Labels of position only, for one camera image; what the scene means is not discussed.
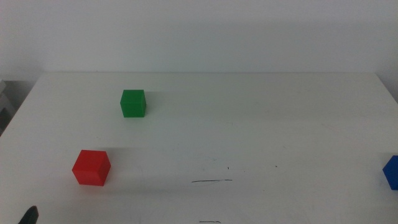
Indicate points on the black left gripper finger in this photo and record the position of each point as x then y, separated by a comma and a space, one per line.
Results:
31, 216

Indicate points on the red cube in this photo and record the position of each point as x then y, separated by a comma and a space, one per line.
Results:
90, 169

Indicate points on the green cube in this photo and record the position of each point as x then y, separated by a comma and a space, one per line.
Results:
133, 104

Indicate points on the blue cube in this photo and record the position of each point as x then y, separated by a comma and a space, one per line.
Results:
392, 172

